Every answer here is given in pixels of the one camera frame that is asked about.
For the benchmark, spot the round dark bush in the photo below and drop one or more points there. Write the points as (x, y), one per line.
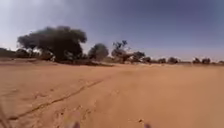
(98, 52)

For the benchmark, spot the row of distant trees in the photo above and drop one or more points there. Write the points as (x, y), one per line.
(160, 59)

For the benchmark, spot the large dark tree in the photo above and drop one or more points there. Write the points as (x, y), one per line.
(58, 41)

